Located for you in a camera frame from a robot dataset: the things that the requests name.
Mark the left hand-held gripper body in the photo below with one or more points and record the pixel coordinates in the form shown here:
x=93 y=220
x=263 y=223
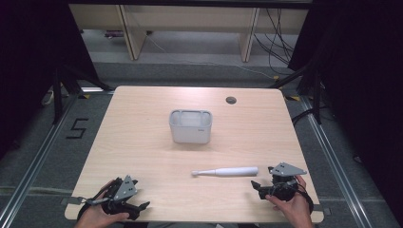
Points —
x=120 y=193

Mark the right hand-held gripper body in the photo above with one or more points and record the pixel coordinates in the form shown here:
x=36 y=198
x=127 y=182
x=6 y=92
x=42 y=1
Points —
x=285 y=180

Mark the white electric toothbrush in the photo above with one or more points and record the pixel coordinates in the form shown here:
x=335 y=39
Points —
x=234 y=171

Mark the white plastic storage container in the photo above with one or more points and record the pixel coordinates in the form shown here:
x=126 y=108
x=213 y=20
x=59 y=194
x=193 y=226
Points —
x=190 y=133

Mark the person's left hand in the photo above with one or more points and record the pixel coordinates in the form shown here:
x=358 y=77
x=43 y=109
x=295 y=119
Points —
x=98 y=215

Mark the person's right hand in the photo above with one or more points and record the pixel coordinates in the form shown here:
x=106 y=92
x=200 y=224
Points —
x=294 y=210

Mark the yellow black floor tape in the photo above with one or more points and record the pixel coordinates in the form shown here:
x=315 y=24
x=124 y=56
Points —
x=292 y=98
x=84 y=96

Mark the black metal stand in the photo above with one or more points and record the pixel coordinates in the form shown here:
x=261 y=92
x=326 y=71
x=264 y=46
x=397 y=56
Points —
x=316 y=91
x=58 y=95

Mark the dark curtain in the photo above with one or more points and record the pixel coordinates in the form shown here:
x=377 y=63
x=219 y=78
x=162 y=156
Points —
x=364 y=95
x=28 y=63

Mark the aluminium floor rail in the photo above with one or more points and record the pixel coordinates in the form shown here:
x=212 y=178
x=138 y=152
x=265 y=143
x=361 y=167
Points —
x=335 y=167
x=34 y=164

